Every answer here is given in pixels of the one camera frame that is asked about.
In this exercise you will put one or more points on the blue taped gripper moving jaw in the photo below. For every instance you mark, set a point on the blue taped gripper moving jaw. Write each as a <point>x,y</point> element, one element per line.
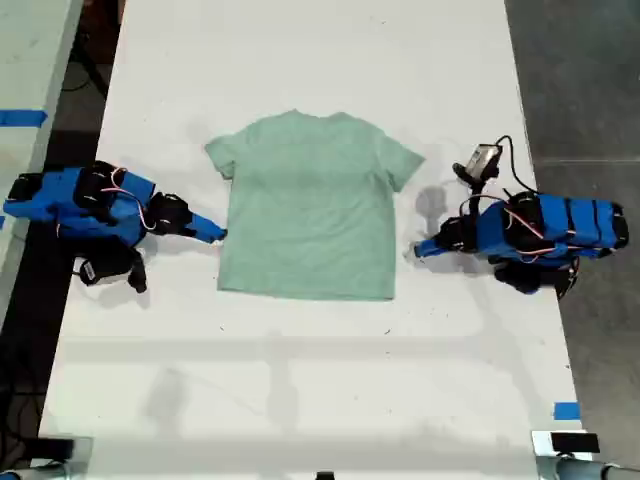
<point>431,252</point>
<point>210,237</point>

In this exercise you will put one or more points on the blue taped gripper fixed jaw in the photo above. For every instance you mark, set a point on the blue taped gripper fixed jaw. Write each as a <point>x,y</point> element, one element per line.
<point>207,223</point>
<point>432,244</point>

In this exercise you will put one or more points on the pale green T-shirt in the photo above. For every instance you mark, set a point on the pale green T-shirt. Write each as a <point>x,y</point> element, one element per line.
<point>310,215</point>

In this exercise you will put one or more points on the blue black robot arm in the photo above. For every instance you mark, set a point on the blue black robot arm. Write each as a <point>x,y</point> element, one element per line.
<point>65,200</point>
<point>560,225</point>

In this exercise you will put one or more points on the long blue tape strip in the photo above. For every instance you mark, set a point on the long blue tape strip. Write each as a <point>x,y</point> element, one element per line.
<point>22,118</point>

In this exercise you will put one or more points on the short blue tape strip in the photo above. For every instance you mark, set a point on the short blue tape strip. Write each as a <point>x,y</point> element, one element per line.
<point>566,411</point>

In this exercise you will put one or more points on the white side table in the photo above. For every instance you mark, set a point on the white side table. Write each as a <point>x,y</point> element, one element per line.
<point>30,60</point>

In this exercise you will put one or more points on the metal clamp plate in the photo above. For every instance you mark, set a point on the metal clamp plate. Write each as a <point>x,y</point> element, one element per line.
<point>541,442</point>
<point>84,450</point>

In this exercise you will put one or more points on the small black box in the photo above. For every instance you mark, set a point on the small black box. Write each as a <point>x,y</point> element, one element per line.
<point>55,447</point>
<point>575,442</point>

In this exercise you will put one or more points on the small black edge clip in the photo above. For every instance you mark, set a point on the small black edge clip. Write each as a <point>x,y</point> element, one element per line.
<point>325,475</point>

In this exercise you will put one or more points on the grey metal pipe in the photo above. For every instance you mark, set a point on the grey metal pipe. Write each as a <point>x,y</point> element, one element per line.
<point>30,473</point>
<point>585,470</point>

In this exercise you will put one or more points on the curved black camera stalk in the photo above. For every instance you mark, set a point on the curved black camera stalk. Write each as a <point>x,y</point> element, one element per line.
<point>472,181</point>

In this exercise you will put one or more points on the short black camera stalk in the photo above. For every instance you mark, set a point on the short black camera stalk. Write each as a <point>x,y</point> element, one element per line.
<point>138,275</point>

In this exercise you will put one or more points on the black camera box white label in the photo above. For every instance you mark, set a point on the black camera box white label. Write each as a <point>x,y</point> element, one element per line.
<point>107,262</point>

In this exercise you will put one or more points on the black silver camera box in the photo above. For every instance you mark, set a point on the black silver camera box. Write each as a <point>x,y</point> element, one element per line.
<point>482,157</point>

